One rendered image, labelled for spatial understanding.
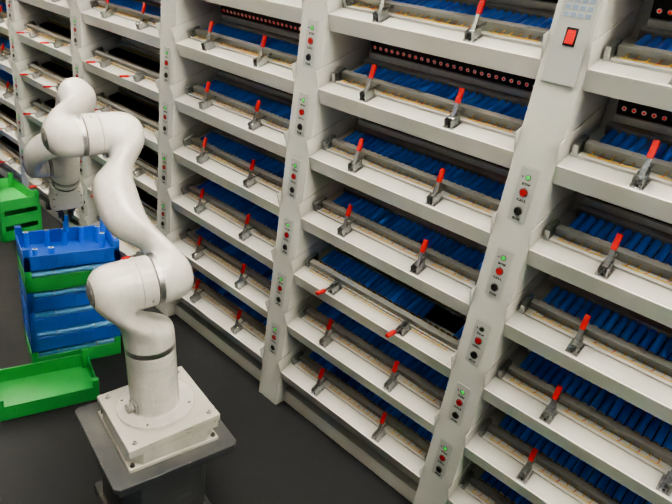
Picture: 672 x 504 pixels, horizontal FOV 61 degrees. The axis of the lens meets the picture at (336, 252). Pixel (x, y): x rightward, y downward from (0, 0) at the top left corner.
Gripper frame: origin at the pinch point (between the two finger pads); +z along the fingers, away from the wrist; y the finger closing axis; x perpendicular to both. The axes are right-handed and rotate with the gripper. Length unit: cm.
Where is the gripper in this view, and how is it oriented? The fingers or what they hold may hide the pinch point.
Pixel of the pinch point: (65, 213)
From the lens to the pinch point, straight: 215.5
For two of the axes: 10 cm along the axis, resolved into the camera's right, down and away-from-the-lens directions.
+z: -3.3, 6.0, 7.3
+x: -4.8, -7.7, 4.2
